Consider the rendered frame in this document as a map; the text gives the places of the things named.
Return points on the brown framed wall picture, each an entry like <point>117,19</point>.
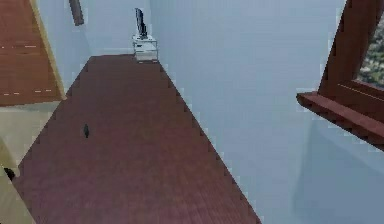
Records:
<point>76,11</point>

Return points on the small black floor object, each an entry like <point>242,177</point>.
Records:
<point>86,130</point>

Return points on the brown wooden room door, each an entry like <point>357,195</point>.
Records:
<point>23,56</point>

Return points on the white television stand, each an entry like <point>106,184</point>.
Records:
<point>145,48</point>

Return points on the brown wooden framed window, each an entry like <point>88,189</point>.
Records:
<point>350,76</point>

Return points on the black flat television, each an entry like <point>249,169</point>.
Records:
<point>140,21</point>

